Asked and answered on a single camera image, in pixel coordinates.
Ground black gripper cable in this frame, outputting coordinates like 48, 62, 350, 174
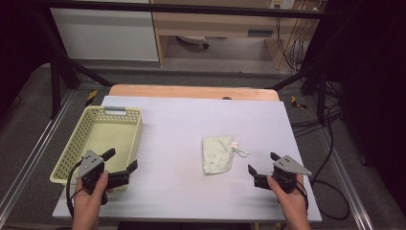
295, 180, 351, 221
65, 159, 85, 219

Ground pale green drawstring pouch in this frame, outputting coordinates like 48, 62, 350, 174
202, 135, 251, 176

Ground white chair base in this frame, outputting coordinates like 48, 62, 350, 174
176, 34, 211, 50

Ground black metal stand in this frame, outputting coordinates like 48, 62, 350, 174
270, 61, 330, 127
32, 8, 115, 120

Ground person's right hand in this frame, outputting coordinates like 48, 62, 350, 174
266, 174, 309, 219

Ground aluminium floor rail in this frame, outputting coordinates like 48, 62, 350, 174
304, 95, 375, 230
0, 90, 77, 219

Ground person's left hand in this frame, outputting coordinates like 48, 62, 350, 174
72, 171, 110, 221

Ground bundle of hanging cables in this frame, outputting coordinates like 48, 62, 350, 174
275, 15, 313, 73

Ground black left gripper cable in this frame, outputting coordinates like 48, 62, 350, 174
65, 159, 85, 219

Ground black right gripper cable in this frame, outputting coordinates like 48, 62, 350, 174
295, 180, 351, 221

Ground black metal crossbar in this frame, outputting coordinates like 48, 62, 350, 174
37, 0, 328, 20

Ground yellow black tape piece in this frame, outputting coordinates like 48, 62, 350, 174
84, 89, 99, 107
290, 95, 308, 110

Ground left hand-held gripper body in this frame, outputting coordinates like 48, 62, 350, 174
76, 149, 130, 205

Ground white cabinet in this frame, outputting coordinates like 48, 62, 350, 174
50, 0, 160, 62

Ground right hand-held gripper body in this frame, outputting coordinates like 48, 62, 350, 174
254, 154, 313, 195

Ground white wall socket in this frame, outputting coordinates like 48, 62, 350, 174
268, 0, 297, 11

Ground light wooden desk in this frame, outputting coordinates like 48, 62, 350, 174
149, 0, 328, 70

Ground pale yellow plastic basket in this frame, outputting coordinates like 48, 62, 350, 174
49, 105, 144, 193

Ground white table board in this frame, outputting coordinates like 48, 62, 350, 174
52, 95, 323, 223

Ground wooden table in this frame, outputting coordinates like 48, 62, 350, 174
108, 83, 281, 103

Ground black floor cables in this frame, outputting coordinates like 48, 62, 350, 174
290, 80, 345, 139

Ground black curtain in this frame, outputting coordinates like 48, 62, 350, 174
0, 0, 54, 116
314, 0, 406, 219

